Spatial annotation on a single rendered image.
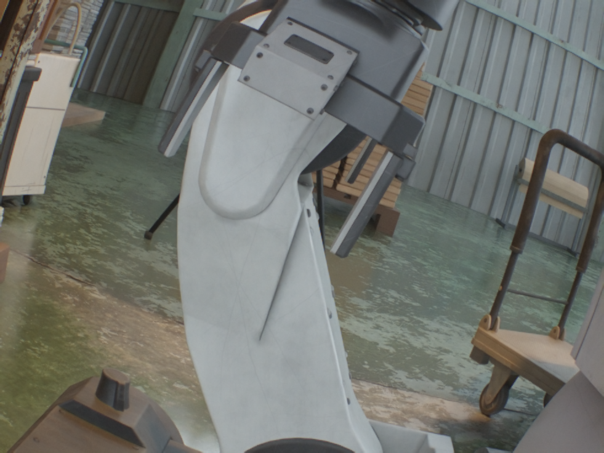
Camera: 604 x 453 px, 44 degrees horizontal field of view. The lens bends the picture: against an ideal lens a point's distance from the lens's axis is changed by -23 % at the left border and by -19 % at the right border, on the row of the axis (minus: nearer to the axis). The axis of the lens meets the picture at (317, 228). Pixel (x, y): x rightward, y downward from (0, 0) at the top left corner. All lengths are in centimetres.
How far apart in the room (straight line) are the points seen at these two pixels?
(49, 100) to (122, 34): 705
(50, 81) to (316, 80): 225
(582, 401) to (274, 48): 23
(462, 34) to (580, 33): 172
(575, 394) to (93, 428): 65
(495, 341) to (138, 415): 134
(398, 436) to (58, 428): 37
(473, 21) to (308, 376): 903
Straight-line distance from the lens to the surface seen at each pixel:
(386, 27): 46
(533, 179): 218
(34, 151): 269
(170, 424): 106
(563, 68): 989
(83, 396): 95
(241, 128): 60
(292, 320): 67
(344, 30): 46
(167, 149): 48
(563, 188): 901
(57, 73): 265
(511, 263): 220
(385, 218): 503
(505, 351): 211
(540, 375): 199
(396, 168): 47
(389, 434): 84
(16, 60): 178
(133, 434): 92
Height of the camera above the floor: 61
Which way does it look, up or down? 8 degrees down
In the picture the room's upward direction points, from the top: 19 degrees clockwise
